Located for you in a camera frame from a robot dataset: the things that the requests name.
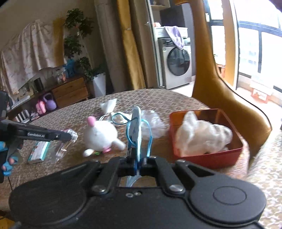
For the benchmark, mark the silver washing machine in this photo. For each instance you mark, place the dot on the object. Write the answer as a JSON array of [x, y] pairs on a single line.
[[176, 66]]

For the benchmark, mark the yellow curtain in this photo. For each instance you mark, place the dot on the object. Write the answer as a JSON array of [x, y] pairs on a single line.
[[132, 55]]

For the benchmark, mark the white cone face mask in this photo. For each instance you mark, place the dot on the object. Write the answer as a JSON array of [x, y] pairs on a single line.
[[108, 105]]

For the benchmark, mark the white planter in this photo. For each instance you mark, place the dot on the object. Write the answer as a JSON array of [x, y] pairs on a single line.
[[99, 84]]

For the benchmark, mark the red and white box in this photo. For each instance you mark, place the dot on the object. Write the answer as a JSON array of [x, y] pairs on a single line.
[[260, 96]]

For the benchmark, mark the purple kettlebell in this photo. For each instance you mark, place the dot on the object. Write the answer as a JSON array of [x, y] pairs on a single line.
[[50, 103]]

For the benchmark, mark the white cardboard box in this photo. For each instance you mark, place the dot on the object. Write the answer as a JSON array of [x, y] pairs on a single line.
[[261, 83]]

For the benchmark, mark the purple cloth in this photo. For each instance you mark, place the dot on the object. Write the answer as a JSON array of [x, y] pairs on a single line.
[[175, 36]]

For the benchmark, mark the white plush toy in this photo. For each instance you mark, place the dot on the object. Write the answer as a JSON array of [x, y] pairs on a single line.
[[101, 134]]

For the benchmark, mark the clear plastic bag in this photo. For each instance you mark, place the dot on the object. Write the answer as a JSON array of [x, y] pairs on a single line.
[[156, 123]]

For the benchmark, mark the white patterned cover cloth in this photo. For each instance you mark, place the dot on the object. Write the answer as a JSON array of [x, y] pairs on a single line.
[[26, 55]]

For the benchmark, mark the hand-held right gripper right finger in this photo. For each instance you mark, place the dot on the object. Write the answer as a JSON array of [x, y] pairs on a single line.
[[149, 167]]

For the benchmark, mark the green potted plant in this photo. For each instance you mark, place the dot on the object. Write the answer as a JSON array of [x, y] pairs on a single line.
[[77, 22]]

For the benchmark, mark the teal tissue packet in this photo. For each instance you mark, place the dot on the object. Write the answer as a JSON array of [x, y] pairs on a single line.
[[38, 152]]

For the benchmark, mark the tan giraffe statue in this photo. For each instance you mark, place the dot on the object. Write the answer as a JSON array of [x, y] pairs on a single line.
[[220, 92]]

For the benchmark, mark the glass jar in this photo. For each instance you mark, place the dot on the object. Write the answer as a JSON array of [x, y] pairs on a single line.
[[59, 76]]

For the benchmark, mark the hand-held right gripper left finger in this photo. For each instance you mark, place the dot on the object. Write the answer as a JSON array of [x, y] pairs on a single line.
[[123, 164]]

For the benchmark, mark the pink toy case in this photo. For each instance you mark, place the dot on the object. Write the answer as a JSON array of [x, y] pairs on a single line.
[[40, 107]]

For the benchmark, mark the covered standing air conditioner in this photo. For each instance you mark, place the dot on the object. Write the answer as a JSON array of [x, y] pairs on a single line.
[[110, 44]]

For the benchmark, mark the white plastic bag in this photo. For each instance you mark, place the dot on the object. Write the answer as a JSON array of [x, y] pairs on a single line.
[[202, 134]]

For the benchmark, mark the clear bag of cotton swabs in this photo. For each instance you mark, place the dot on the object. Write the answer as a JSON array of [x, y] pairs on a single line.
[[63, 145]]

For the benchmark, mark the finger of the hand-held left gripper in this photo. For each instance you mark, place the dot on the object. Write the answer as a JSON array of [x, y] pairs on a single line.
[[36, 133]]

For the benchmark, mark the red tin box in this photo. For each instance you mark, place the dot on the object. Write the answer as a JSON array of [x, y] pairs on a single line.
[[209, 159]]

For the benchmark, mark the blue bottle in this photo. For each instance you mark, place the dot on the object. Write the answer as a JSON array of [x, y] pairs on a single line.
[[70, 67]]

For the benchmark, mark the yellow draped cloth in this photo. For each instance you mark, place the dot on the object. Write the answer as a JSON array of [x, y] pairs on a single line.
[[58, 44]]

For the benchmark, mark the wooden cabinet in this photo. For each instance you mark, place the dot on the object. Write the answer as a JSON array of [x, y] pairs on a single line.
[[70, 92]]

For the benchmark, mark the person's left hand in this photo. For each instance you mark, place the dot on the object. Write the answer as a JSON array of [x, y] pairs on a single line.
[[8, 166]]

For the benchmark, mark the black framed window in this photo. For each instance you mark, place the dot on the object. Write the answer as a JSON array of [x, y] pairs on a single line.
[[249, 44]]

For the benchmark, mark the black speaker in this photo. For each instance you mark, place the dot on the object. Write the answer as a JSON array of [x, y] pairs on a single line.
[[38, 84]]

